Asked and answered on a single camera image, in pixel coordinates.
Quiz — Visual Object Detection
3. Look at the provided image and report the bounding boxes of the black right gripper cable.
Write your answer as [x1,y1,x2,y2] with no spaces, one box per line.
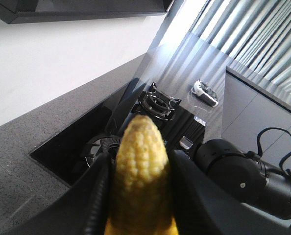
[255,127,291,231]

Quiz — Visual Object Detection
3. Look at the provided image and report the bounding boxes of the stove burner grate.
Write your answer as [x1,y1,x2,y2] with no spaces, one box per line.
[131,82,181,121]
[81,135,121,167]

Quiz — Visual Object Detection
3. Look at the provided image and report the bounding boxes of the black range hood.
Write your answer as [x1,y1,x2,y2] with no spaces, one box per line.
[0,0,172,24]

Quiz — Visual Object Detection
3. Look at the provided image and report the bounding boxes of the near stove burner grate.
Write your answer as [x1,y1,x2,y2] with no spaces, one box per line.
[81,135,121,167]

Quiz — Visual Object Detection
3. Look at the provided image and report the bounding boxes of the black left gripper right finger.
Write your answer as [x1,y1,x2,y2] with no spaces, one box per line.
[169,150,291,235]

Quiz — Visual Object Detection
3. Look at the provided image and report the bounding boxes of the black gas stove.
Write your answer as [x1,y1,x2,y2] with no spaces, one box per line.
[30,78,206,186]

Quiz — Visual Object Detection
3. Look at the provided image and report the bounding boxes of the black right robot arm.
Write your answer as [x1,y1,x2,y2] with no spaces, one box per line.
[194,139,291,220]

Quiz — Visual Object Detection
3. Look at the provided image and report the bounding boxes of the grey white curtain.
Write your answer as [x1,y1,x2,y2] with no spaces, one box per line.
[192,0,291,94]

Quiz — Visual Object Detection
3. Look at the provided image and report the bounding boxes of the far stove burner grate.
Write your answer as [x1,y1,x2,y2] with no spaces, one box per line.
[131,82,181,121]

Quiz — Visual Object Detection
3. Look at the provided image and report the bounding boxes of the grey side stone countertop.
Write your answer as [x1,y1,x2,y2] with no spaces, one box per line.
[0,34,233,233]

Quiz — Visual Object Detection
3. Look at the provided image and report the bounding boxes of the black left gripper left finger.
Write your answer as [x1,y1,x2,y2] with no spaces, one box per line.
[5,153,111,235]

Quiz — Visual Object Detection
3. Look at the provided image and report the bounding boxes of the grey drawer cabinet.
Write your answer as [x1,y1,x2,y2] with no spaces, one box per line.
[221,71,291,160]

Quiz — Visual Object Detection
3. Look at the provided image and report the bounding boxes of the white black handheld device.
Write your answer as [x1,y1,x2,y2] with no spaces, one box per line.
[192,80,218,107]

